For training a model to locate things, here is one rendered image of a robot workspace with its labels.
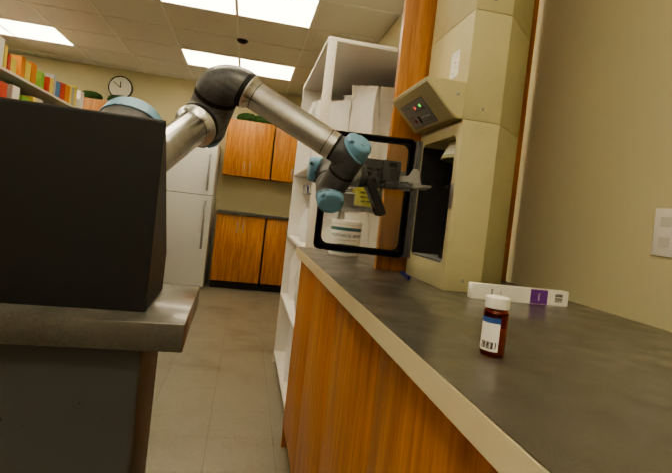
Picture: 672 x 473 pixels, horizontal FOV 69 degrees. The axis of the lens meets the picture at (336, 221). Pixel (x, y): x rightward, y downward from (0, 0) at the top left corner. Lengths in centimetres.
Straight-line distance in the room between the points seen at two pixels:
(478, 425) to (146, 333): 45
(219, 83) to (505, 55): 78
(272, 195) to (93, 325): 615
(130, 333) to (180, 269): 551
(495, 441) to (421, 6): 155
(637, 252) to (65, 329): 127
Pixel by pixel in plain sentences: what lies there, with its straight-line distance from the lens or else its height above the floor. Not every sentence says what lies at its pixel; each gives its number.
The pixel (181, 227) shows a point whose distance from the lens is 619.
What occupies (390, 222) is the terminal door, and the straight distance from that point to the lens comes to 165.
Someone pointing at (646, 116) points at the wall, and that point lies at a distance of 151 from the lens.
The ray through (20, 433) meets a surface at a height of 75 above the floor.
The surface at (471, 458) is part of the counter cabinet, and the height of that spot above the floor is 86.
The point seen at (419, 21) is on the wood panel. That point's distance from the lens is 184.
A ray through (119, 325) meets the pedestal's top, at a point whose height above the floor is 93.
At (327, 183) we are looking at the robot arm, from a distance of 131.
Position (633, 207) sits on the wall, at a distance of 148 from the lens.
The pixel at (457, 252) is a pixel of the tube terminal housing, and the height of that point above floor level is 105.
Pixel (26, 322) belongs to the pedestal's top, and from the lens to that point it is 77.
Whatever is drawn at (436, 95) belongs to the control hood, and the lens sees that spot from 139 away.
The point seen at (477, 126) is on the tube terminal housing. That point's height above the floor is 140.
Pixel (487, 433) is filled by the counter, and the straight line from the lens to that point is 53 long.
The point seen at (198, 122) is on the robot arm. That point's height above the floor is 130.
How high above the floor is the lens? 112
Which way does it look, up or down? 1 degrees down
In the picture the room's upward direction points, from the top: 6 degrees clockwise
